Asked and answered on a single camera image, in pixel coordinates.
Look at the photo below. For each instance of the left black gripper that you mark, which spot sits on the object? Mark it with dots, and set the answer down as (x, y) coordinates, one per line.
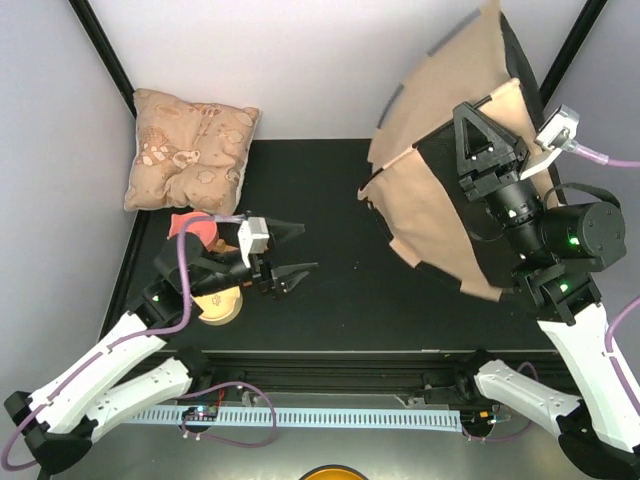
(264, 274)

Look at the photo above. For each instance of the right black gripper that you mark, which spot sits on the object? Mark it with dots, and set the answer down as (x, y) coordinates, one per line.
(504, 143)

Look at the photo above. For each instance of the beige pet tent fabric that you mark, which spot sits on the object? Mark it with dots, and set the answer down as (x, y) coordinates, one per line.
(414, 182)

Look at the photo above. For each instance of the beige patterned pillow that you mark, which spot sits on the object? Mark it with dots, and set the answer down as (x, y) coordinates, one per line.
(189, 154)

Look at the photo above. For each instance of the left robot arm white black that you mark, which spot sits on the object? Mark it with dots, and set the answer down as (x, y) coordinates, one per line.
(61, 421)

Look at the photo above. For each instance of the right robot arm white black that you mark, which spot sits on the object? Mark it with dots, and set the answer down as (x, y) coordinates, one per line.
(560, 247)

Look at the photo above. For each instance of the pink pet bowl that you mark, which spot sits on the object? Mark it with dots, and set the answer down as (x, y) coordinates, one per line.
(206, 230)

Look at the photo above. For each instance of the yellow pet bowl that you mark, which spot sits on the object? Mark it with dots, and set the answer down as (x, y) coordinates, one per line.
(219, 308)

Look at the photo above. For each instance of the wooden bowl stand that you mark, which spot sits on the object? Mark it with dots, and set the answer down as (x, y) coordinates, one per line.
(224, 252)

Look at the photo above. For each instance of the small electronics board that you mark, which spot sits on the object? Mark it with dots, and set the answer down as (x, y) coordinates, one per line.
(200, 413)

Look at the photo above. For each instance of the yellow round object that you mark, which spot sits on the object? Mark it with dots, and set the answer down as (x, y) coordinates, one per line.
(333, 472)

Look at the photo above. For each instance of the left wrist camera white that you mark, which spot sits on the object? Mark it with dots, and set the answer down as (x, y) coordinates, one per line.
(253, 237)

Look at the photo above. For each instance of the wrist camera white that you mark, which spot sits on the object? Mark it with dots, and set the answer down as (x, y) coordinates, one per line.
(556, 135)
(253, 237)

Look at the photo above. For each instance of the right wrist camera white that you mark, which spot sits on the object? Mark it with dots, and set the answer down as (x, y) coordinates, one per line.
(556, 135)

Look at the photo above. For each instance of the right black frame post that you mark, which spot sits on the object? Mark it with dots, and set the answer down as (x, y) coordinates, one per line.
(580, 30)

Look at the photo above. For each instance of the black frame post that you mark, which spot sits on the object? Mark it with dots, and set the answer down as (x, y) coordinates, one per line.
(580, 30)
(103, 47)

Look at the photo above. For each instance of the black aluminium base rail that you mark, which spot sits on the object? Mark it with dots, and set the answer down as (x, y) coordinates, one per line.
(362, 372)

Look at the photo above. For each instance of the white slotted cable duct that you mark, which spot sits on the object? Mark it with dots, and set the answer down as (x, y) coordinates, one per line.
(323, 418)

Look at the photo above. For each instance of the left black frame post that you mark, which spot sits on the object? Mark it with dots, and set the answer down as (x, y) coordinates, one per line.
(103, 47)

